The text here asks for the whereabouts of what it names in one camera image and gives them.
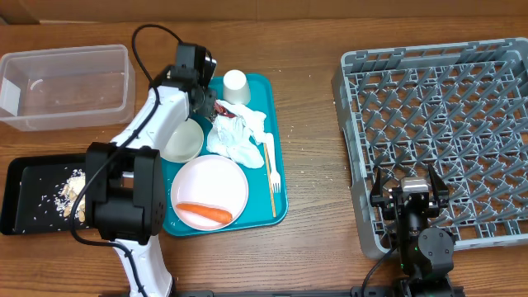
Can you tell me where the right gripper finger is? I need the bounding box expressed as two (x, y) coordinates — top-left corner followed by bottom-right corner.
(370, 167), (389, 208)
(427, 163), (450, 208)

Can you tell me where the red snack wrapper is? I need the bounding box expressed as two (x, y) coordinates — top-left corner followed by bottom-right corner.
(211, 101), (236, 122)

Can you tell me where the large white tissue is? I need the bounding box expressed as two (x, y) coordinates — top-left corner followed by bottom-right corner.
(206, 115), (266, 169)

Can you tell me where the white bowl with rice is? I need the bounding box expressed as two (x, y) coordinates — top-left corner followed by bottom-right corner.
(161, 119), (204, 163)

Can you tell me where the orange carrot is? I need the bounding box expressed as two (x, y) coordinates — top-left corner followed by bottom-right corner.
(176, 203), (233, 224)

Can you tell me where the rice and peanut pile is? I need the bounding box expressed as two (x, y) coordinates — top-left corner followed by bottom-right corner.
(54, 169), (86, 218)

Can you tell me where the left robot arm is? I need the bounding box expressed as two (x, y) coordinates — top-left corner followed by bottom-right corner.
(82, 43), (216, 296)

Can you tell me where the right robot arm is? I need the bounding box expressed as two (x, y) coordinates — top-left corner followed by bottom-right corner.
(370, 165), (464, 297)

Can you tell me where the grey dishwasher rack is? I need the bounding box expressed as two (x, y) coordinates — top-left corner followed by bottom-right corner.
(332, 38), (527, 258)

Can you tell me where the white paper cup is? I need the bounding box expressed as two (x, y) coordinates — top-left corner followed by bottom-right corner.
(223, 69), (251, 105)

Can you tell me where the small crumpled white tissue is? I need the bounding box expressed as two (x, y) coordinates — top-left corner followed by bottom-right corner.
(216, 100), (266, 145)

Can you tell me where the wooden chopstick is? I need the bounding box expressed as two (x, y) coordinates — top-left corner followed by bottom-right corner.
(263, 143), (276, 218)

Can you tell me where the white round plate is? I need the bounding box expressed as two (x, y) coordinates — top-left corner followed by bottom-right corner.
(171, 154), (249, 231)

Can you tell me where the teal serving tray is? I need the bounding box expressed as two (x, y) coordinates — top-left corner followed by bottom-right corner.
(162, 73), (289, 237)

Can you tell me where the white plastic fork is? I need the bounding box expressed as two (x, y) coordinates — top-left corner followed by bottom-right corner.
(266, 133), (281, 193)

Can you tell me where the clear plastic bin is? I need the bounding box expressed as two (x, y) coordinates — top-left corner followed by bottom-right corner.
(1, 45), (135, 131)

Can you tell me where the black plastic tray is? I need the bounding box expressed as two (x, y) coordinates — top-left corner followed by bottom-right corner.
(1, 153), (85, 235)

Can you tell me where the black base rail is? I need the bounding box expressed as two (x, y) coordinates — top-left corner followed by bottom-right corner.
(172, 285), (466, 297)

